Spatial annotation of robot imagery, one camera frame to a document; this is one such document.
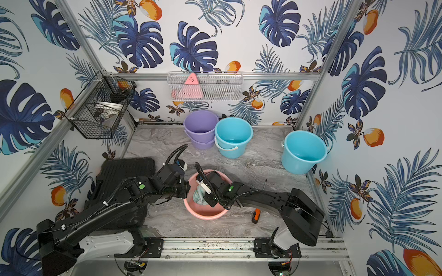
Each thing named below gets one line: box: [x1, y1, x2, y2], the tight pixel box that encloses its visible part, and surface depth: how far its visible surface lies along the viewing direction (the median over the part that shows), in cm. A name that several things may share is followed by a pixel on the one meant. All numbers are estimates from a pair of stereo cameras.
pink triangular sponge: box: [178, 72, 204, 99], surface depth 92 cm
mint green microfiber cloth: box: [192, 184, 209, 206], surface depth 81 cm
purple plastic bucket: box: [183, 109, 220, 151], surface depth 101 cm
